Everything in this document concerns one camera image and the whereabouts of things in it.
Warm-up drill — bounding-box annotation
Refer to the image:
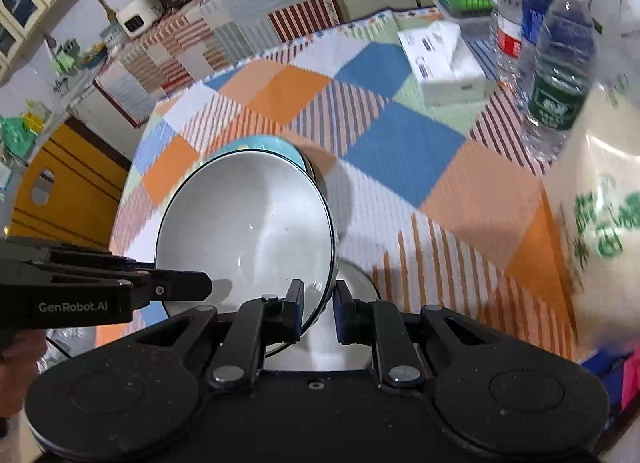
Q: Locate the white rice cooker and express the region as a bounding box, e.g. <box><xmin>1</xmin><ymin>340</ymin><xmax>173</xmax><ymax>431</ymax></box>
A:
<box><xmin>116</xmin><ymin>0</ymin><xmax>165</xmax><ymax>38</ymax></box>

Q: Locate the white bowl black rim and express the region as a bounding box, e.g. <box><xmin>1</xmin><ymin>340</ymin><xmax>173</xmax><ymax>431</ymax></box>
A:
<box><xmin>155</xmin><ymin>150</ymin><xmax>338</xmax><ymax>371</ymax></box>

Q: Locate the person's left hand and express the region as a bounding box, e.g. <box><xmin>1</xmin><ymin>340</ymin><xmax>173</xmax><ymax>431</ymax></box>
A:
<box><xmin>0</xmin><ymin>330</ymin><xmax>47</xmax><ymax>419</ymax></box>

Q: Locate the green label water bottle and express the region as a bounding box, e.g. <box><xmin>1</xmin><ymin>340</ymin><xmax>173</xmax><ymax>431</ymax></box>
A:
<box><xmin>522</xmin><ymin>0</ymin><xmax>597</xmax><ymax>162</ymax></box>

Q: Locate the white tissue pack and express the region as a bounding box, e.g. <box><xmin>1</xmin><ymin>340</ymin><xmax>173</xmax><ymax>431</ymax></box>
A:
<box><xmin>398</xmin><ymin>20</ymin><xmax>487</xmax><ymax>105</ymax></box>

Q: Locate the blue cap water bottle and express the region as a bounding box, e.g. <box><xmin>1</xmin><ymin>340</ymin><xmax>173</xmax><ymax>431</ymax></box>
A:
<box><xmin>514</xmin><ymin>0</ymin><xmax>554</xmax><ymax>112</ymax></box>

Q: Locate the patchwork tablecloth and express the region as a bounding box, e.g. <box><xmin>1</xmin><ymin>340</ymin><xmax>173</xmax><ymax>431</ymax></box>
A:
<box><xmin>110</xmin><ymin>9</ymin><xmax>589</xmax><ymax>361</ymax></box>

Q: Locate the striped counter cloth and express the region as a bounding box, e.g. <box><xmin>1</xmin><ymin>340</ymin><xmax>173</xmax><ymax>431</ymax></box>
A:
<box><xmin>94</xmin><ymin>0</ymin><xmax>340</xmax><ymax>126</ymax></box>

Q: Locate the red cap water bottle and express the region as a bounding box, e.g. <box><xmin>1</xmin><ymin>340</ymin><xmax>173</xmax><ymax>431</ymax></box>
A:
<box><xmin>495</xmin><ymin>0</ymin><xmax>522</xmax><ymax>88</ymax></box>

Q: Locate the yellow wooden chair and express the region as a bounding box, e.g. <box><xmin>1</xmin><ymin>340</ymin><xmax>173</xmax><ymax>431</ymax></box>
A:
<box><xmin>8</xmin><ymin>116</ymin><xmax>131</xmax><ymax>249</ymax></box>

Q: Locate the clear rice bag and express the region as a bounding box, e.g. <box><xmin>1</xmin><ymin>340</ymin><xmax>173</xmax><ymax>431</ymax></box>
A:
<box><xmin>544</xmin><ymin>0</ymin><xmax>639</xmax><ymax>353</ymax></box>

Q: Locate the teal alphabet plate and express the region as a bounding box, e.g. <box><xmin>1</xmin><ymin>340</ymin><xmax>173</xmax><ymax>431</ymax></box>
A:
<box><xmin>212</xmin><ymin>135</ymin><xmax>317</xmax><ymax>182</ymax></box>

